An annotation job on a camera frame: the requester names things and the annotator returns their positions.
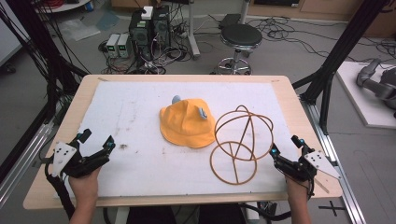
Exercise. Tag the white box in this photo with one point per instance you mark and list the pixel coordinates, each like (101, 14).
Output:
(147, 12)

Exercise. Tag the person's left hand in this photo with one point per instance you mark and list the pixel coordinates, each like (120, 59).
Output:
(84, 186)

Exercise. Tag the black computer tower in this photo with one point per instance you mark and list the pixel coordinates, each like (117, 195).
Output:
(140, 35)
(161, 26)

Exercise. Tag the black metal frame stand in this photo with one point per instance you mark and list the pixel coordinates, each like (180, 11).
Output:
(37, 40)
(345, 43)

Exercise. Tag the grey metal stand leg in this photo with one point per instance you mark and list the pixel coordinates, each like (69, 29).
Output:
(193, 37)

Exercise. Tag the yellow hat with grey ears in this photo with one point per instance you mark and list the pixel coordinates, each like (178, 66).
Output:
(186, 124)

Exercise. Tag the clear plastic sheet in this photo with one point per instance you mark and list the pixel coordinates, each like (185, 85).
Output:
(77, 29)

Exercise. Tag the person's right hand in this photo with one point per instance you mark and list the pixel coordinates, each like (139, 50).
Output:
(297, 191)

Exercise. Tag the person's legs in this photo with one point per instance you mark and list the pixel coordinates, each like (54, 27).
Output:
(186, 215)

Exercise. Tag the aluminium rail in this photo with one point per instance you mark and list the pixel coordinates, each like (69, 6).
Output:
(25, 160)
(341, 186)

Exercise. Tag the white platform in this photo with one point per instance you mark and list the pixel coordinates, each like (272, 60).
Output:
(358, 93)

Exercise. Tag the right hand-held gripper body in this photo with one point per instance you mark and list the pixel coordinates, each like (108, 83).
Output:
(295, 169)

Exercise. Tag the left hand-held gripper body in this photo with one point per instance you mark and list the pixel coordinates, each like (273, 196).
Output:
(63, 155)

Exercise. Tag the grey power supply unit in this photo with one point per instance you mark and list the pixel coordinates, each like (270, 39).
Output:
(112, 45)
(123, 45)

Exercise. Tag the white table mat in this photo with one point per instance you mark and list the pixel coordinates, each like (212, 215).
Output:
(140, 168)

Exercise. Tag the grey robot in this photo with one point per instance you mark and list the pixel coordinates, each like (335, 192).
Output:
(378, 88)

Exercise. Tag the black round stool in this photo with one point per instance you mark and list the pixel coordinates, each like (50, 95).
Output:
(241, 34)

